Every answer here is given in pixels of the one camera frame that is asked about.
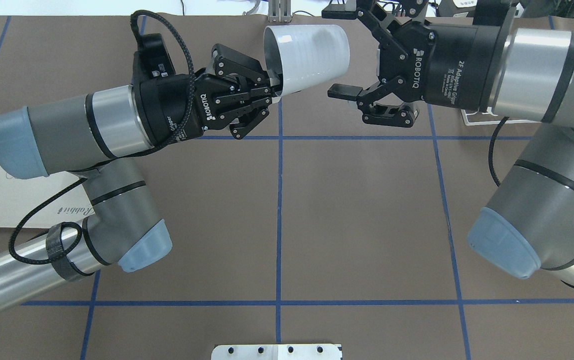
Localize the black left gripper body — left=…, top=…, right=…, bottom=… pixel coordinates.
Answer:
left=134, top=44, right=273, bottom=146

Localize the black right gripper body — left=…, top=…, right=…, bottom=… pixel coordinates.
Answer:
left=356, top=0, right=509, bottom=128

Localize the grey plastic cup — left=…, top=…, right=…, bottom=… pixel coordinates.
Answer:
left=263, top=24, right=350, bottom=97

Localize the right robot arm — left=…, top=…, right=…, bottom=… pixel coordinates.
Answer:
left=322, top=0, right=574, bottom=289

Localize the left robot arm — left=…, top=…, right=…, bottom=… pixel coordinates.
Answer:
left=0, top=35, right=285, bottom=312

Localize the cream plastic tray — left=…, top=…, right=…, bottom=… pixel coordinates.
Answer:
left=0, top=166, right=94, bottom=229

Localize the white wire cup rack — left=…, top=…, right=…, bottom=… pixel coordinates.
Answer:
left=461, top=109, right=504, bottom=126

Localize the aluminium frame post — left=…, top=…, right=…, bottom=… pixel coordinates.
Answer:
left=268, top=0, right=293, bottom=24

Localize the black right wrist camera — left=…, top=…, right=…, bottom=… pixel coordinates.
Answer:
left=472, top=0, right=517, bottom=27

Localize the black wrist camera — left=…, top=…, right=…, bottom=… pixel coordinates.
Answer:
left=472, top=0, right=517, bottom=27
left=133, top=33, right=176, bottom=84

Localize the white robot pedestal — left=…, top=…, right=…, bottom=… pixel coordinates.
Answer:
left=210, top=343, right=343, bottom=360

